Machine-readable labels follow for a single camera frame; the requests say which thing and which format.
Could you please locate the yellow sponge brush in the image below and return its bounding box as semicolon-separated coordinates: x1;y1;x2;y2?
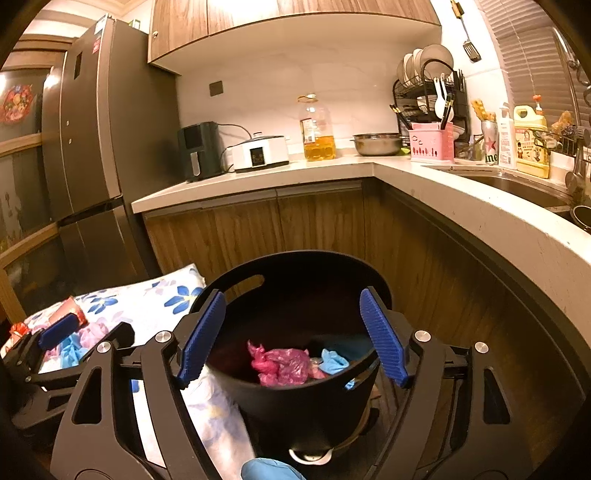
471;98;497;123

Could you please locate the dark steel refrigerator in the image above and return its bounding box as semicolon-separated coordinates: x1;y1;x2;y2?
41;14;160;296

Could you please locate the wooden kitchen counter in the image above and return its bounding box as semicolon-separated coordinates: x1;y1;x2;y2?
131;154;591;467

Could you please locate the yellow detergent jug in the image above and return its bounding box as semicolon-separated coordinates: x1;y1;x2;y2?
513;95;551;178

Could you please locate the brown scrubber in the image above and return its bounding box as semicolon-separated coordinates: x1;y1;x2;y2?
551;111;575;136

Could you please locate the steel faucet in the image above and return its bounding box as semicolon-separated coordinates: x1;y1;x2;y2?
551;28;591;197

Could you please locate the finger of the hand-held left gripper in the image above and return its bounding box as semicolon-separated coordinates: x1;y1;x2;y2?
4;313;90;370
79;322;136;365

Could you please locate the white spoon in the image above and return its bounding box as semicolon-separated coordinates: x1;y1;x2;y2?
433;74;448;117

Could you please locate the black trash bin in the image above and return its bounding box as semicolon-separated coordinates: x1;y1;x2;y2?
188;250;394;455

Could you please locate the red round decoration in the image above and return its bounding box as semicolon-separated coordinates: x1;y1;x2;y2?
0;83;38;123

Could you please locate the white electric cooker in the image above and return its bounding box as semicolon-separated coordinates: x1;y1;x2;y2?
229;133;291;174

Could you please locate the blue floral white tablecloth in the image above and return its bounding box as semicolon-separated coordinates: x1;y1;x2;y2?
7;263;259;480

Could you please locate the steel sink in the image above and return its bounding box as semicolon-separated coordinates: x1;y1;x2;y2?
443;166;591;227

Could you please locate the window blind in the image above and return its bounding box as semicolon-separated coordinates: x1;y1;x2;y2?
475;0;583;125

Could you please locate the cooking oil bottle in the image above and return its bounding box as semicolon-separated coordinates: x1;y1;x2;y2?
298;93;337;162

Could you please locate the pink plastic bag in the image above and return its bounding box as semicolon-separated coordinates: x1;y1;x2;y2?
247;340;312;387

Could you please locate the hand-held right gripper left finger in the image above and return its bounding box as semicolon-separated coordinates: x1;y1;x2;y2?
50;290;228;480

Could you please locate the black dish rack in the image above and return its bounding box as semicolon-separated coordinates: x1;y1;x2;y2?
392;60;472;153

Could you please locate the white pump bottle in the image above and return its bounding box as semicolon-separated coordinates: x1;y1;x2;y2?
496;102;518;169

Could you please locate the white round object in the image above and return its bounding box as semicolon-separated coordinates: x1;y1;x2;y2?
288;445;334;466

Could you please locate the black air fryer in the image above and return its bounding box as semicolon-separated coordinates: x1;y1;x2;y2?
178;121;227;182

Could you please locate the hanging slotted spatula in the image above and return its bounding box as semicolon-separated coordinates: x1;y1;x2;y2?
450;0;482;63

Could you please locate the steel basin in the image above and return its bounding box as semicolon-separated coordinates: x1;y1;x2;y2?
352;132;407;157

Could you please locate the pink utensil holder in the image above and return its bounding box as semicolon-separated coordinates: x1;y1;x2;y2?
409;122;455;163

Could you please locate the silver beer can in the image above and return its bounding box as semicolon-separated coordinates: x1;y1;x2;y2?
480;120;499;166

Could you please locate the blue rubber glove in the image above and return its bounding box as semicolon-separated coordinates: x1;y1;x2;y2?
46;336;89;370
321;348;358;391

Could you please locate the large white plate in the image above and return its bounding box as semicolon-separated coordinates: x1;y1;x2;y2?
422;44;455;86

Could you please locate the blue rounded object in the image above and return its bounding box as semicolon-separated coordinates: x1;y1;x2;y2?
240;457;306;480

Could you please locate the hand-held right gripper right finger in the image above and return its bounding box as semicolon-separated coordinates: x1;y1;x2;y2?
360;287;533;480

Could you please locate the red gold-lettered plastic bag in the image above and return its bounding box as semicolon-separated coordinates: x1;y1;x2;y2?
48;296;89;329

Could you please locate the black wire caddy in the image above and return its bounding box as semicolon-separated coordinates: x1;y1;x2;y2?
531;124;583;155

